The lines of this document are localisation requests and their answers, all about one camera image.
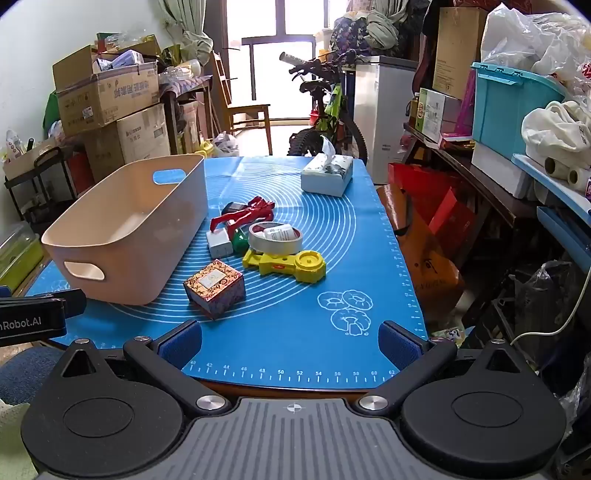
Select white paper rolls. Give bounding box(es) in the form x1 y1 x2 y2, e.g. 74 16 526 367
544 156 591 193

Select dark wooden side table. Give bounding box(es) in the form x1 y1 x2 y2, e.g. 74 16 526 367
403 122 551 326

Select white cable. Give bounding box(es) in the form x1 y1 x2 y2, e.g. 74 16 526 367
510 257 591 348

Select open printed cardboard box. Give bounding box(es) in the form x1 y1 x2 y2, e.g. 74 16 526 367
52 44 160 138

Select wooden chair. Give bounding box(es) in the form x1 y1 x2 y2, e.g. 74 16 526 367
212 51 273 156

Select large closed cardboard box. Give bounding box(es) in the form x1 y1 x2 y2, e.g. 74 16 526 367
85 102 172 184

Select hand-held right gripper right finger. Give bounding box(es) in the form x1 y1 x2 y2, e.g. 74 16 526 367
355 320 532 415

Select white flat box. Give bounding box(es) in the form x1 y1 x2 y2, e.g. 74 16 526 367
470 140 537 199

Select red paper bags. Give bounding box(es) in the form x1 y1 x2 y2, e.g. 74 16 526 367
387 163 476 260

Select tall brown cardboard box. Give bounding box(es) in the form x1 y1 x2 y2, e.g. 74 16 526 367
432 6 488 100

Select white plastic bags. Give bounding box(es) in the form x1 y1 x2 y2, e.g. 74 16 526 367
480 2 591 95

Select grey tape roll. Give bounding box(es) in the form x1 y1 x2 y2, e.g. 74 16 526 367
248 221 304 255

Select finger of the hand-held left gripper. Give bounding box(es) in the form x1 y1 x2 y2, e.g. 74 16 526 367
65 289 88 319

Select white freezer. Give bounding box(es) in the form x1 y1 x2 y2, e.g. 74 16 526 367
353 56 419 186

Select black utility cart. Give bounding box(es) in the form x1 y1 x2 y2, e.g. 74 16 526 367
4 145 77 223

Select pale green curtain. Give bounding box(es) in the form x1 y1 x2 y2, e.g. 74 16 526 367
157 0 216 66

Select yellow plastic tool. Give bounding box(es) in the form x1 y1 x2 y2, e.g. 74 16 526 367
243 248 327 284

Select orange paper bag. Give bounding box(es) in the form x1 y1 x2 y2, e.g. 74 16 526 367
376 184 465 325

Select small white bottle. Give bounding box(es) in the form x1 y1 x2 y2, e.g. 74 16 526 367
263 224 297 242

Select patterned square gift box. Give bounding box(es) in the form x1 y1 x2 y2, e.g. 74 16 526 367
183 259 246 320

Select green lidded container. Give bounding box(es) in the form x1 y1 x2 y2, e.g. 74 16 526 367
0 223 45 292

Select beige plastic basket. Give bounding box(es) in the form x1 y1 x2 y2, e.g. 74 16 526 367
41 154 209 306

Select white cloth bag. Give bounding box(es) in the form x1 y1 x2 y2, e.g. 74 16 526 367
521 99 591 169

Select light blue shelf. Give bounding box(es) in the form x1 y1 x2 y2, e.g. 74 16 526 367
512 154 591 274

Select floral cloth bundle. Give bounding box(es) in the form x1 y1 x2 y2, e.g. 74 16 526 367
329 11 371 59

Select clear plastic bag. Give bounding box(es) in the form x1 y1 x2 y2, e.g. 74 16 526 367
212 131 241 158

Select white charger adapter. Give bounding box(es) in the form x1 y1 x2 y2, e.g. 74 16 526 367
206 229 235 260

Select white floral tissue box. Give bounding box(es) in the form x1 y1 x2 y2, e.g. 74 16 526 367
300 136 354 198

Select blue seat cushion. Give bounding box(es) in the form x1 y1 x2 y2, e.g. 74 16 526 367
0 346 64 408

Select green white carton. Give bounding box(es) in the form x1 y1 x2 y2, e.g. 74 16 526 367
415 88 463 144

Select teal plastic storage bin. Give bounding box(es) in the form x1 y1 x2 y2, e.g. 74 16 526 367
470 62 567 160

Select green black bicycle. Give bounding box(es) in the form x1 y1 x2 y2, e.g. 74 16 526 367
279 50 368 163

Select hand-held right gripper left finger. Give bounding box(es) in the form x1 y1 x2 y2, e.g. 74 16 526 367
58 319 232 415

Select blue silicone baking mat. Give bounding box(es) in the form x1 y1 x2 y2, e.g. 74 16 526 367
25 156 428 391

